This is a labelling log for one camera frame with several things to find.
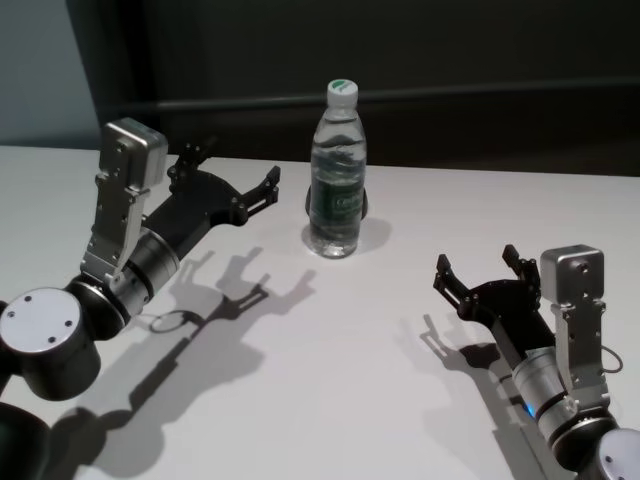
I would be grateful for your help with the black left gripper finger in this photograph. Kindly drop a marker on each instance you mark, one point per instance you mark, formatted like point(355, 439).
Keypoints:
point(262, 197)
point(187, 162)

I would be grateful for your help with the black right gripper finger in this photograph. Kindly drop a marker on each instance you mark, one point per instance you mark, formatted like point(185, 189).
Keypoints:
point(525, 272)
point(450, 282)

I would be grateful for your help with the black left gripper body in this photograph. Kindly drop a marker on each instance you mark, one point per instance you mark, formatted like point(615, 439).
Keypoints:
point(200, 205)

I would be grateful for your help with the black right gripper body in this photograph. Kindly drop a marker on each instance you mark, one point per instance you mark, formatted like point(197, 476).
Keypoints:
point(510, 310)

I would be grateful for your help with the clear plastic water bottle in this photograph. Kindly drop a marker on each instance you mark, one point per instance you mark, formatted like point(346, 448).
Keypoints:
point(335, 200)

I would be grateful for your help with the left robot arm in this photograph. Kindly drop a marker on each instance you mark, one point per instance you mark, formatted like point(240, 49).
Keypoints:
point(45, 330)

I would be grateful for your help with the grey horizontal handrail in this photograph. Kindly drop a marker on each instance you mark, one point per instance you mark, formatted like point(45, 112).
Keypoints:
point(225, 105)

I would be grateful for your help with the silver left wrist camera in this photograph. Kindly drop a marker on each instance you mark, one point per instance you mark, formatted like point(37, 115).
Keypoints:
point(130, 150)

